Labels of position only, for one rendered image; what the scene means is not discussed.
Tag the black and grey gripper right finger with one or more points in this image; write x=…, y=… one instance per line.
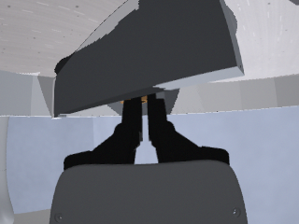
x=174, y=146

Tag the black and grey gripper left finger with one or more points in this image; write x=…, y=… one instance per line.
x=121, y=145

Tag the bronze bushing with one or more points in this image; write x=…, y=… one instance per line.
x=144, y=99

